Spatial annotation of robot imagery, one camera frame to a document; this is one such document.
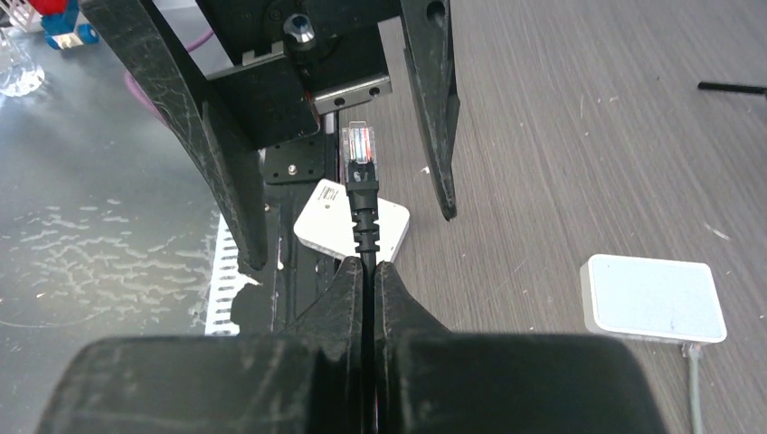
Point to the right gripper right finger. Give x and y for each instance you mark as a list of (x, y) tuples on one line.
[(396, 313)]

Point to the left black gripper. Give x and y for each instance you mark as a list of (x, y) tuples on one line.
[(293, 62)]

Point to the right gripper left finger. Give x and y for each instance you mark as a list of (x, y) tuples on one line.
[(333, 325)]

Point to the white network switch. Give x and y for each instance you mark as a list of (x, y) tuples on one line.
[(325, 224), (660, 300)]

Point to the red blue toy figure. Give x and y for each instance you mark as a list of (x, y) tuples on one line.
[(60, 23)]

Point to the clear glass flask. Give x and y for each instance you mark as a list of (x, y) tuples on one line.
[(20, 74)]

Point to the black tripod stand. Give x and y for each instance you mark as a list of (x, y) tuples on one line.
[(732, 88)]

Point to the white slotted cable duct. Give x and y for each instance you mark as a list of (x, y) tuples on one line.
[(226, 282)]

